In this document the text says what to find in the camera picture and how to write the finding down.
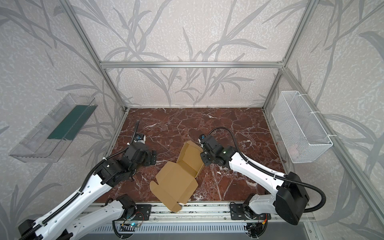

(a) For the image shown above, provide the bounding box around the brown cardboard box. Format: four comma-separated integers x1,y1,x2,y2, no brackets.
150,141,205,212

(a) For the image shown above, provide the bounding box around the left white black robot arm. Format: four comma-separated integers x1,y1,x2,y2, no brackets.
19,141,157,240

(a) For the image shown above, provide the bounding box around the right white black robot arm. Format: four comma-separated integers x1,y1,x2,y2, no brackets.
199,135,310,225

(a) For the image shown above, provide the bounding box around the small green lit circuit board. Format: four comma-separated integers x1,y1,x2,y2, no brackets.
120,223,142,232

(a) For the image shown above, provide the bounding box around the left black corrugated cable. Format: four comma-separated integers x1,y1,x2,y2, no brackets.
17,120,142,240

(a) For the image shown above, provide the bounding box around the black corrugated cable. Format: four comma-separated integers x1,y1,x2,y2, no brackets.
206,126,327,214
17,120,142,240

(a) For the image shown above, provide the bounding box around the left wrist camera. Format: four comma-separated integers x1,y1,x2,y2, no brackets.
133,133,146,144

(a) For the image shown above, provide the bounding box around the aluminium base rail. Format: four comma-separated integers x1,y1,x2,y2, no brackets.
62,201,317,224

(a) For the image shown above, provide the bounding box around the right black corrugated cable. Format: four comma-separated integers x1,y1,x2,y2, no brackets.
206,126,327,214

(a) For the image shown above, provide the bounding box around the clear acrylic wall tray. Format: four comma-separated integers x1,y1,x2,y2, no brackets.
9,94,98,163

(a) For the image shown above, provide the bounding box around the white wire mesh basket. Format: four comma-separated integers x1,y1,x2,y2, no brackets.
272,91,333,164

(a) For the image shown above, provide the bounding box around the aluminium frame structure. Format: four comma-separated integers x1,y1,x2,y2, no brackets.
58,0,384,229

